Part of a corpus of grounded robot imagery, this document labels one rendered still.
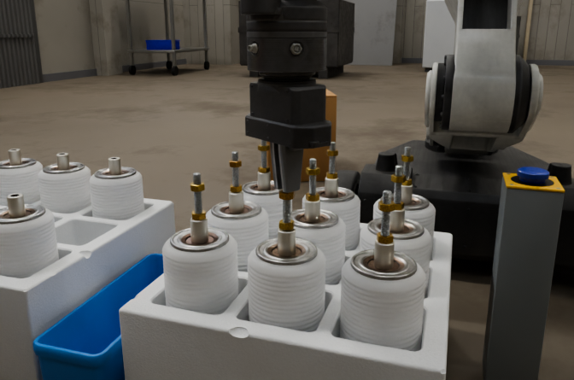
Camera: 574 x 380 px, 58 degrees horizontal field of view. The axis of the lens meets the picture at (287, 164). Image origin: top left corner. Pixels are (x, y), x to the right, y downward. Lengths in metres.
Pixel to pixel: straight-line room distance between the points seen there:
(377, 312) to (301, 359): 0.10
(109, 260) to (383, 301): 0.50
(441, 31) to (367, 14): 1.78
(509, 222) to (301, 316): 0.31
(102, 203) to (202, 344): 0.43
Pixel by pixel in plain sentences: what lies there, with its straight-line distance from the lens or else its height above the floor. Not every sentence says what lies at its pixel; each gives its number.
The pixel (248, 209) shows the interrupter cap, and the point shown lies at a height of 0.25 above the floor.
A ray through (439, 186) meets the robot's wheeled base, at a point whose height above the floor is 0.19.
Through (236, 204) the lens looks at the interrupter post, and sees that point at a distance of 0.77.
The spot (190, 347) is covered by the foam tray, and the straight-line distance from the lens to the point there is 0.66.
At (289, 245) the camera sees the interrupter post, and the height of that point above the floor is 0.26.
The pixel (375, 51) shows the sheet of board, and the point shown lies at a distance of 8.13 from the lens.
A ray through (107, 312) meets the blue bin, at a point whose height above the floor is 0.08.
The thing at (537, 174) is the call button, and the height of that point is 0.33.
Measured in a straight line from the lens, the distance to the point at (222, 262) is 0.65.
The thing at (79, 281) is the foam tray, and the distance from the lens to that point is 0.86.
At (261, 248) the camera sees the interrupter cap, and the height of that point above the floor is 0.25.
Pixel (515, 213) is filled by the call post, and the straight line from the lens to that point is 0.76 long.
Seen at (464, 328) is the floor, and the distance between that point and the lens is 1.01.
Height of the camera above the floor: 0.51
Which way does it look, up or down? 15 degrees down
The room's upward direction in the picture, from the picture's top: straight up
